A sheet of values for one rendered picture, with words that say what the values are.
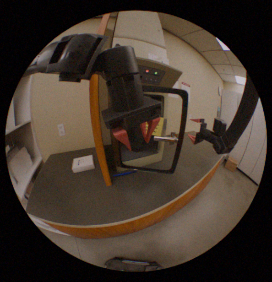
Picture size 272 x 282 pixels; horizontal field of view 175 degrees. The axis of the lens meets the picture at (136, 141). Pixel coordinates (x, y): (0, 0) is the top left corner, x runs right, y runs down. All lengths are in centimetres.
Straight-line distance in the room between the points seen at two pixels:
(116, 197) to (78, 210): 20
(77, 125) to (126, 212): 77
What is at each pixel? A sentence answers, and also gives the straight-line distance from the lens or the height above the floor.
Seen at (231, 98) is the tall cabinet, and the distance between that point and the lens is 324.
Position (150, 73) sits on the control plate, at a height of 146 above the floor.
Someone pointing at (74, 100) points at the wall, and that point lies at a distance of 87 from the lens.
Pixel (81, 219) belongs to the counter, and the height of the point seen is 94.
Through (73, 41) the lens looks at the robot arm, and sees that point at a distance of 16.
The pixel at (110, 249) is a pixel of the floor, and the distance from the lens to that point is 137.
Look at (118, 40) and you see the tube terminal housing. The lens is 55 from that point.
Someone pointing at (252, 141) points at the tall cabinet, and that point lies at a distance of 322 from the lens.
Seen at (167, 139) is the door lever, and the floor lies 120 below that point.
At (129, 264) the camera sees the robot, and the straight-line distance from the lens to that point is 113.
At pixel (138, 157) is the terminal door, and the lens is 43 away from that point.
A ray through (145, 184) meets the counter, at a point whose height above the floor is 94.
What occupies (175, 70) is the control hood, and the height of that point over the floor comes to 149.
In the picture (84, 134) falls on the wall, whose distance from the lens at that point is 89.
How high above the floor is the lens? 132
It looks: 24 degrees down
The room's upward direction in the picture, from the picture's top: straight up
